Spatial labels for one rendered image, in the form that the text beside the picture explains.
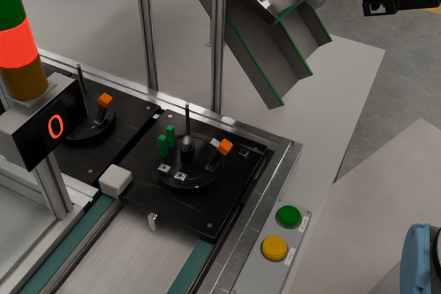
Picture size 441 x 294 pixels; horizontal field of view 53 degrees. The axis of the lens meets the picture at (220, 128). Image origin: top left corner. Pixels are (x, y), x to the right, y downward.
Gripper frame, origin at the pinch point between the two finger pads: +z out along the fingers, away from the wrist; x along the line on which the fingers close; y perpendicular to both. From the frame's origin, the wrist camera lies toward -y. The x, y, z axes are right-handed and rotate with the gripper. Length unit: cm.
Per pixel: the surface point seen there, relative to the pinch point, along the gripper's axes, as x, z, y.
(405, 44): 196, 73, 103
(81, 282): -56, 21, 30
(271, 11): -5.6, 8.3, 4.1
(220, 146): -28.7, 7.7, 18.9
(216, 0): -11.4, 15.5, -0.9
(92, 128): -36, 36, 15
